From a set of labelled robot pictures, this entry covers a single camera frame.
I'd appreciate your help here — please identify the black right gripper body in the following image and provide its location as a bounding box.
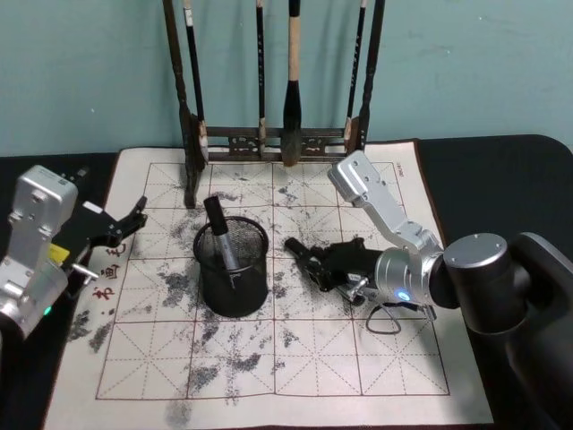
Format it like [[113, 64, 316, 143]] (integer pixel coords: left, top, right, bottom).
[[322, 237, 384, 293]]

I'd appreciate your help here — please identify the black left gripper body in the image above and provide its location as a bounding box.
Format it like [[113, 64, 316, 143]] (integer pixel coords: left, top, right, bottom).
[[49, 202, 127, 271]]

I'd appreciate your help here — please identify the black mesh pen cup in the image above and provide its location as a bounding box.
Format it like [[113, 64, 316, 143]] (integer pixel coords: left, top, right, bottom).
[[192, 215, 271, 320]]

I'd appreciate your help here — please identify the dark wooden brush rack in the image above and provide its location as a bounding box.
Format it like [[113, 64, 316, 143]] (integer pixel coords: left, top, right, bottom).
[[161, 0, 387, 210]]

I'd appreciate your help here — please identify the white grid calligraphy felt mat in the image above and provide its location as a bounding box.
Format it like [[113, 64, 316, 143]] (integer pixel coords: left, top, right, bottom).
[[41, 137, 494, 430]]

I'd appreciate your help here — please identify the black table cloth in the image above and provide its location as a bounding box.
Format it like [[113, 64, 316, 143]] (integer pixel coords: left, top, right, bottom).
[[0, 133, 573, 430]]

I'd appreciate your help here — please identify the thin dark gripper cable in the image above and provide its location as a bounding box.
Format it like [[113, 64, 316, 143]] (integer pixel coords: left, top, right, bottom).
[[365, 300, 436, 335]]

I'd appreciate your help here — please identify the black-handled brush with pale tip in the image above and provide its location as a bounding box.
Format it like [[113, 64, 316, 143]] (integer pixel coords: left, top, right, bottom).
[[182, 0, 210, 163], [343, 0, 369, 151]]

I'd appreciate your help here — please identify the large tan-handled calligraphy brush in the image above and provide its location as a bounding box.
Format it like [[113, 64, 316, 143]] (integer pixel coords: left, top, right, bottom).
[[280, 0, 304, 168]]

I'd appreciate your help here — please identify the thin black-handled calligraphy brush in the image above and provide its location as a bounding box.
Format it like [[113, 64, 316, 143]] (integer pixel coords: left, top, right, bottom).
[[254, 0, 269, 159]]

